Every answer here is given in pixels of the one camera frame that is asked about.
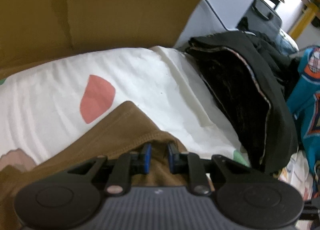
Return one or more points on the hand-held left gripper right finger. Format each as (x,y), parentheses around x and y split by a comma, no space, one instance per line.
(170,158)

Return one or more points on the dark bag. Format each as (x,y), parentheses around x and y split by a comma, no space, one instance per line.
(265,20)

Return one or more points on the cream bear print blanket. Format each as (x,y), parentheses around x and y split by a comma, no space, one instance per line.
(150,75)

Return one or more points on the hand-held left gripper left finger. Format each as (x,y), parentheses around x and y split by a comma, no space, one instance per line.
(147,158)

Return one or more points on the yellow metal frame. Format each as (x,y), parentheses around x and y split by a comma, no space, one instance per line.
(307,8)

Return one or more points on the black garment with patterned lining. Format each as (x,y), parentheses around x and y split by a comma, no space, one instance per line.
(237,82)

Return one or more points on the brown cardboard sheet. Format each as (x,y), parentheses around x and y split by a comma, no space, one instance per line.
(100,8)

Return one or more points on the brown printed t-shirt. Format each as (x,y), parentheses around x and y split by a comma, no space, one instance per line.
(120,130)

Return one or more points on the black jacket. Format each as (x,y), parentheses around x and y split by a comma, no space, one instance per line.
(277,65)

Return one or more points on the teal printed cloth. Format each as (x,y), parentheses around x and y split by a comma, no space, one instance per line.
(305,82)

